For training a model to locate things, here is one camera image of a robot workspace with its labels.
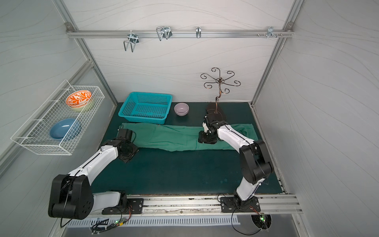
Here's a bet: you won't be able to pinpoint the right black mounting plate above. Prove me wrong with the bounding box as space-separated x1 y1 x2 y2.
220 196 261 213

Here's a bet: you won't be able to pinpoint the metal double hook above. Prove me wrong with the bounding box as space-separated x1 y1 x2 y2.
123 31 139 52

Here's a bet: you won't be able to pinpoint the small pink bowl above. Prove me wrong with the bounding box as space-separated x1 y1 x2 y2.
174 103 190 117

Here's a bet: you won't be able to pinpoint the teal plastic basket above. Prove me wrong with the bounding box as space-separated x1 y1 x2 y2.
118 92 173 124

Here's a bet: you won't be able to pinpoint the metal hook right end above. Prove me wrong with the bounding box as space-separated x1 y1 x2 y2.
257 27 283 39

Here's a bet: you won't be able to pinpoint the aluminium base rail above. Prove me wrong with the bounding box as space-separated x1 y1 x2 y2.
58 194 303 219

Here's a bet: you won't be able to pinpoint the black mounting plate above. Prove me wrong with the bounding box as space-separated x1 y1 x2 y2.
102 197 144 215
220 196 261 213

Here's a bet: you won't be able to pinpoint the dark green table mat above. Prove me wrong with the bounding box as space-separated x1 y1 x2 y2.
90 102 283 196

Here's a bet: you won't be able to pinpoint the green long pants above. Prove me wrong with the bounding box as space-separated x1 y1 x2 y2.
117 123 258 152

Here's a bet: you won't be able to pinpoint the orange patterned bowl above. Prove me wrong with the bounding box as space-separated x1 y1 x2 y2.
65 90 92 108

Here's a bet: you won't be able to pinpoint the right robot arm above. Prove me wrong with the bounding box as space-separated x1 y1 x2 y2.
198 112 274 207

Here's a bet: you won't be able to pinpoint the small metal hook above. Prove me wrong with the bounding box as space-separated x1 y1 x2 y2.
195 26 201 39

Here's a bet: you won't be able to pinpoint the white vent grille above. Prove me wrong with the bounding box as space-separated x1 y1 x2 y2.
68 215 240 228

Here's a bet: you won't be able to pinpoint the blue bowl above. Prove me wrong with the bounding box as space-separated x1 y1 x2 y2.
49 118 82 141

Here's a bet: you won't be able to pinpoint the dark metal jewelry stand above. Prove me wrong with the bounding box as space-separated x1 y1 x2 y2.
200 67 241 123

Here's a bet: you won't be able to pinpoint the aluminium top rail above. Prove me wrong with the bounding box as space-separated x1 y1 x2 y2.
67 29 295 39

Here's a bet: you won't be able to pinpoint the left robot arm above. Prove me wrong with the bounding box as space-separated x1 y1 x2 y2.
48 128 139 220

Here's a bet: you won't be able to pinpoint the white wire wall basket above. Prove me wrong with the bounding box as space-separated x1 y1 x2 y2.
11 81 105 156

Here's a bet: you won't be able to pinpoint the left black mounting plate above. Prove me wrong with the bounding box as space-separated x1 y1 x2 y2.
102 197 144 215

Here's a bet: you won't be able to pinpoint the metal loop hook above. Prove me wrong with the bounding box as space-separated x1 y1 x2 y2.
156 26 173 41

